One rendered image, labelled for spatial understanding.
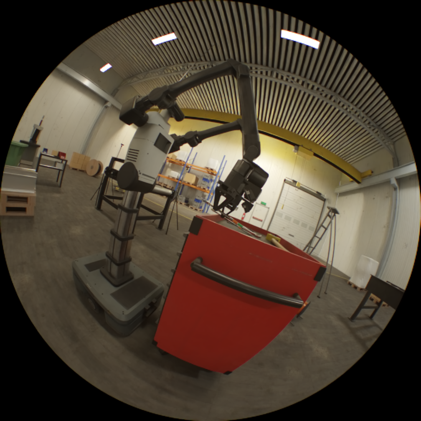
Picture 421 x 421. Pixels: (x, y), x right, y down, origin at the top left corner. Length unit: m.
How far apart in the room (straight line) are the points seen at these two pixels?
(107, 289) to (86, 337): 0.41
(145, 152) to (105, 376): 1.26
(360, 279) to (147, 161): 7.09
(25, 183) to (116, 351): 2.31
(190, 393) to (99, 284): 0.88
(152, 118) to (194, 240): 0.69
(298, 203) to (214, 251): 11.31
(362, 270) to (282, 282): 6.52
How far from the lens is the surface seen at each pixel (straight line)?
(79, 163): 9.91
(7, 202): 2.55
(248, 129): 0.52
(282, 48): 7.92
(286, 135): 8.82
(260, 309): 0.51
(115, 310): 0.91
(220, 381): 1.13
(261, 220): 10.69
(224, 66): 0.71
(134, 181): 0.75
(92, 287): 1.02
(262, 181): 0.49
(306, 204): 11.92
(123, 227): 0.86
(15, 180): 2.61
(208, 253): 0.42
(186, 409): 1.03
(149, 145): 0.76
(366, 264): 6.89
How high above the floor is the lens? 1.00
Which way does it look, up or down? 4 degrees down
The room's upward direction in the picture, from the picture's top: 21 degrees clockwise
